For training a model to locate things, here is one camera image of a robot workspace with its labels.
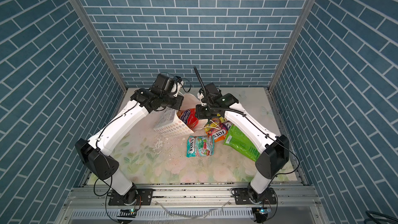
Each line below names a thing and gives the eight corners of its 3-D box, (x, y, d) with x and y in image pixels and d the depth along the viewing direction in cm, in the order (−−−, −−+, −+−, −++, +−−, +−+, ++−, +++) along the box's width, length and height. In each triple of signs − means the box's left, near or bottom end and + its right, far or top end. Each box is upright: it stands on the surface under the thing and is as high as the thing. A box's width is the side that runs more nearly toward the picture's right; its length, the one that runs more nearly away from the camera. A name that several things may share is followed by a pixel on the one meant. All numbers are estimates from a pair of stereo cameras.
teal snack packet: (186, 157, 88) (186, 154, 85) (188, 138, 96) (187, 135, 93) (214, 157, 88) (214, 154, 85) (213, 138, 96) (214, 135, 93)
